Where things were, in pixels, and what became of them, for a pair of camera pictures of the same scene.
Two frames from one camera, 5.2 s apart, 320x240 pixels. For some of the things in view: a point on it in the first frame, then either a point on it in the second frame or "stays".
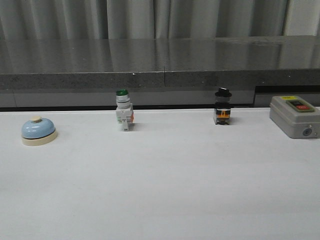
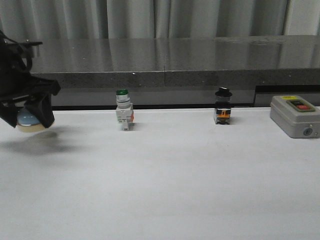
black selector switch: [222, 111] stays
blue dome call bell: [38, 132] -> [26, 121]
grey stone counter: [76, 74] stays
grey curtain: [137, 19] stays
